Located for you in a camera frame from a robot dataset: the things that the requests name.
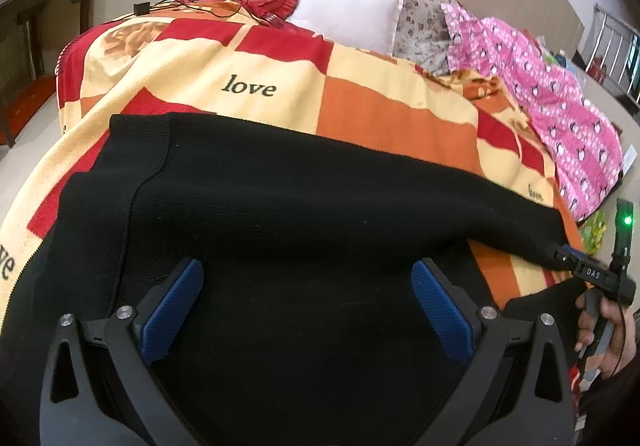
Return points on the checkered printed blanket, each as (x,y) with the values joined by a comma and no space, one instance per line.
(200,69)

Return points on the person's right forearm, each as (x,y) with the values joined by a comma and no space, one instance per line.
(612,411)

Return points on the metal rack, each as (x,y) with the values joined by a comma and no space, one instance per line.
(607,34)

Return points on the black pants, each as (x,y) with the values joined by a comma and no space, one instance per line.
(300,206)

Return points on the green printed cloth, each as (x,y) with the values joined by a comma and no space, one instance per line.
(595,232)

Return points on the black power adapter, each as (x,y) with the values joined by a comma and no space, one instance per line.
(141,9)

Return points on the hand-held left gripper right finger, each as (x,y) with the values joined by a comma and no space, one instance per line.
(441,317)

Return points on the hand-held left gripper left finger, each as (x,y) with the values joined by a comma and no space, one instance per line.
(170,307)

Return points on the white pillow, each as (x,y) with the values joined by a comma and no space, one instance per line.
(345,6)

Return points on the person's right hand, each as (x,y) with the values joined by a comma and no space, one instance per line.
(616,326)

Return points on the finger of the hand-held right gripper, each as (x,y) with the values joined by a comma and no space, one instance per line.
(569,254)

